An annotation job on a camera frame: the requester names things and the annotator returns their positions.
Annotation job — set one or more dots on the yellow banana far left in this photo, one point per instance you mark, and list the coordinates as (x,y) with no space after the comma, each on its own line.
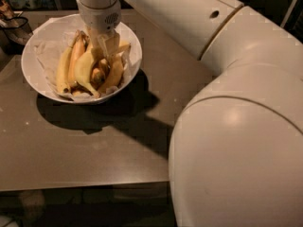
(63,67)

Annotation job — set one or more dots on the white bowl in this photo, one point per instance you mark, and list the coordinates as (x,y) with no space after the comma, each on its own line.
(38,63)

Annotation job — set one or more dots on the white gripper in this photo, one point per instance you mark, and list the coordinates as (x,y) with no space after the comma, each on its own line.
(98,17)

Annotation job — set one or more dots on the large yellow top banana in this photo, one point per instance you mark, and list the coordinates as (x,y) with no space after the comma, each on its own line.
(84,67)

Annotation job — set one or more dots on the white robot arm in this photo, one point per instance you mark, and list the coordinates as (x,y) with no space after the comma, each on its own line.
(236,151)

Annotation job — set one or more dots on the yellow banana right side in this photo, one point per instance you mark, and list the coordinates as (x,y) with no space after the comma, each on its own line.
(115,75)

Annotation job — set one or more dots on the short brown-tipped middle banana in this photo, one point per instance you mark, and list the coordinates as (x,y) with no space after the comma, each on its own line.
(100,71)

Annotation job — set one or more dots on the dark wire basket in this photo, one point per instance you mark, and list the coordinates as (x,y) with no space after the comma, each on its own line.
(18,32)

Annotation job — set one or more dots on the white paper liner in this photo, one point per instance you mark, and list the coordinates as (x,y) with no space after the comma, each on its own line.
(80,72)

